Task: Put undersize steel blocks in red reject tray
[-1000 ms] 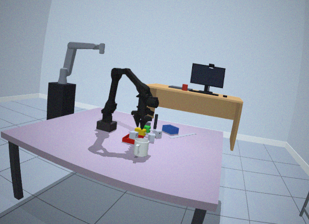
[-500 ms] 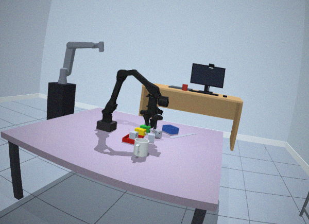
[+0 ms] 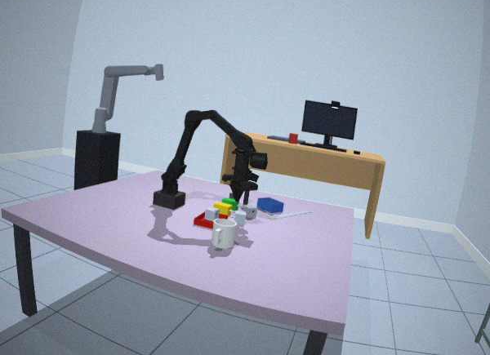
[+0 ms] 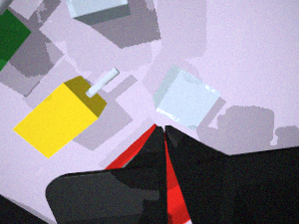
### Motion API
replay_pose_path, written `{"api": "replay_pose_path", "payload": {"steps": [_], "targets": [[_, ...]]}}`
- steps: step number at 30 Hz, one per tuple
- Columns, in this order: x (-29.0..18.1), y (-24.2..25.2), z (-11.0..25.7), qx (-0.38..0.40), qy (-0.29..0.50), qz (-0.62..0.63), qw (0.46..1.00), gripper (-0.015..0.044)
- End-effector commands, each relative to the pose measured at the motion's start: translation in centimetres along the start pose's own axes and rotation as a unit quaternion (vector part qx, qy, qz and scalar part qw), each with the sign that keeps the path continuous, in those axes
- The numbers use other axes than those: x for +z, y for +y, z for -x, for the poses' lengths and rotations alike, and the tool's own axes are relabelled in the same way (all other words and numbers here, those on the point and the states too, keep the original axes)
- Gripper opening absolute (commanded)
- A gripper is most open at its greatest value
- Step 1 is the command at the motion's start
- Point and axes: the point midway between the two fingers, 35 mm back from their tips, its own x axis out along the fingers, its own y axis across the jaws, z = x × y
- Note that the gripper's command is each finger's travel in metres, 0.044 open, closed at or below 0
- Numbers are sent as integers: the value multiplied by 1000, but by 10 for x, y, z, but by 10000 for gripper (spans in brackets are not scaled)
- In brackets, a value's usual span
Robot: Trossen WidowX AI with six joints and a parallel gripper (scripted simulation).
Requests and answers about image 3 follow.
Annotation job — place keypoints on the red tray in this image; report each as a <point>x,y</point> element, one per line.
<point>200,221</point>

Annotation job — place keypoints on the white mug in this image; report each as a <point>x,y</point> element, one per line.
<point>223,233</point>

